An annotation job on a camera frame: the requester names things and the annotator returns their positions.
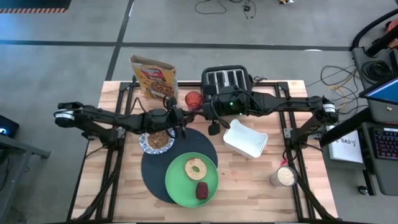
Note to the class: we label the brown cereal flakes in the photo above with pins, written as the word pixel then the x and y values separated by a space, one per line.
pixel 158 140

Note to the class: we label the small red clip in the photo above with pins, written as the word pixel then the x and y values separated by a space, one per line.
pixel 283 162

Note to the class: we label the black computer mouse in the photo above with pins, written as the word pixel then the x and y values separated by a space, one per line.
pixel 362 189

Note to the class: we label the blue patterned paper bowl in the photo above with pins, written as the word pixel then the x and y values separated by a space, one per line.
pixel 144 147

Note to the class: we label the green plastic plate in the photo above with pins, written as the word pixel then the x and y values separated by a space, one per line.
pixel 178 186

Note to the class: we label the white paper note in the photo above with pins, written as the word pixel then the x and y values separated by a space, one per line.
pixel 345 152

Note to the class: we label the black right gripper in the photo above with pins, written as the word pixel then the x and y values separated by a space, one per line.
pixel 227 104

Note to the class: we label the black metal table frame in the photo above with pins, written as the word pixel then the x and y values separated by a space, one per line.
pixel 189 83

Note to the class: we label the white rectangular plastic container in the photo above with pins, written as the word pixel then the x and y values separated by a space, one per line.
pixel 245 140

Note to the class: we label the grey metal stand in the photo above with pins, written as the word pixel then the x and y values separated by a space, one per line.
pixel 18 149

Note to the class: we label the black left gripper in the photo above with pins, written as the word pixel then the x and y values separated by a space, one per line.
pixel 161 119

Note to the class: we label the backlit black keyboard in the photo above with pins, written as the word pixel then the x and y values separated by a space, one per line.
pixel 387 143

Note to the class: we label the red and black tool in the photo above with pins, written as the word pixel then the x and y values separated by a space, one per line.
pixel 384 42

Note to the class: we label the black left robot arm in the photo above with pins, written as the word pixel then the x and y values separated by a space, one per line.
pixel 109 116

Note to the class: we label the open laptop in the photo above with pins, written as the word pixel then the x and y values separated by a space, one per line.
pixel 384 93

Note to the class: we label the black hazard-striped floor mat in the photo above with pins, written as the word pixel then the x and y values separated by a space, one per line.
pixel 34 3

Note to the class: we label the black curved cart tube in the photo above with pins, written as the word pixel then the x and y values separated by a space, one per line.
pixel 360 32

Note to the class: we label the dark red plum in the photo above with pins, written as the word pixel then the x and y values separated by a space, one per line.
pixel 202 190

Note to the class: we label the brown bagel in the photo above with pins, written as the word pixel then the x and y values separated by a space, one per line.
pixel 190 174

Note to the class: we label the glass of oats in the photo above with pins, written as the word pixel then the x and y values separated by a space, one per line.
pixel 285 176

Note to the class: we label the round black placemat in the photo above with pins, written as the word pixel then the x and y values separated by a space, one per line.
pixel 199 143

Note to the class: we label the yellow raisin bran cereal box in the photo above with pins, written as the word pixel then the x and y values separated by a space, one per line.
pixel 155 79

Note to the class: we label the black computer box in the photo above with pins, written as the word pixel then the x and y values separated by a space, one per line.
pixel 7 127

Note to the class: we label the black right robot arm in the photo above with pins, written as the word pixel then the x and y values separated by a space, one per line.
pixel 286 104

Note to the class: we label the black four-slot toaster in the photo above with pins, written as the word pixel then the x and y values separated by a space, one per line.
pixel 224 69

